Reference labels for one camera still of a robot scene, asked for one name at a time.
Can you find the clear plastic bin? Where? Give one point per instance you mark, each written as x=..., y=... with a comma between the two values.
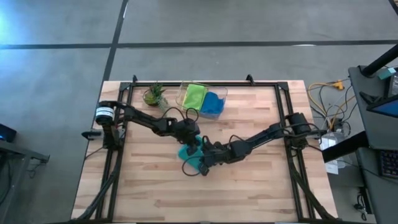
x=222, y=93

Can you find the dark grey desk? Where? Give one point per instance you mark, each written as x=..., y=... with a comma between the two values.
x=373, y=130

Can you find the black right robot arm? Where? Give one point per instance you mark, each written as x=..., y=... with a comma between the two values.
x=273, y=133

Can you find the grey metal stand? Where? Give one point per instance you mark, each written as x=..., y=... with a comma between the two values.
x=18, y=152

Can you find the grey desk with keyboard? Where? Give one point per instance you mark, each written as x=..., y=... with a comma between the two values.
x=382, y=199

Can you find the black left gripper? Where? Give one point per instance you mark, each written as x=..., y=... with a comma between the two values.
x=186, y=129

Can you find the small teal box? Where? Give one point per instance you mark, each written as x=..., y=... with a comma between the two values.
x=387, y=73

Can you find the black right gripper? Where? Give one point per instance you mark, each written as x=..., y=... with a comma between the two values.
x=219, y=154

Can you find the white box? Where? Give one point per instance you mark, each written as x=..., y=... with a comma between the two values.
x=332, y=168
x=329, y=142

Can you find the black desk bar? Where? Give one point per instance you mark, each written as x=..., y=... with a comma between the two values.
x=345, y=146

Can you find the teal microfiber towel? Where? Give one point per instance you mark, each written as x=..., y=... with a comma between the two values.
x=183, y=154

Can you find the green microfiber towel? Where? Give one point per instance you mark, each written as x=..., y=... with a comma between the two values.
x=194, y=96

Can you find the dark electronic device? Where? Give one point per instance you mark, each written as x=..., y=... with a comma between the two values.
x=6, y=133

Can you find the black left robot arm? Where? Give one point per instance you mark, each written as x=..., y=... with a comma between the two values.
x=146, y=119

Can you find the potted succulent plant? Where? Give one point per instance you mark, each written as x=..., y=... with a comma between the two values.
x=154, y=96

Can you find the dark blue microfiber towel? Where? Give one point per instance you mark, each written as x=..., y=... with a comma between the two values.
x=213, y=104

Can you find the black pole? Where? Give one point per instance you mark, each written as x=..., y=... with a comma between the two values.
x=381, y=62

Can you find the black aluminium table frame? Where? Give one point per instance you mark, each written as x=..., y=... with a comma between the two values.
x=248, y=84

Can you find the black keyboard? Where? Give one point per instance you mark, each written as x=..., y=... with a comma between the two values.
x=388, y=163

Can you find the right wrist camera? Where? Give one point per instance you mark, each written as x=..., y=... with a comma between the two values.
x=204, y=170

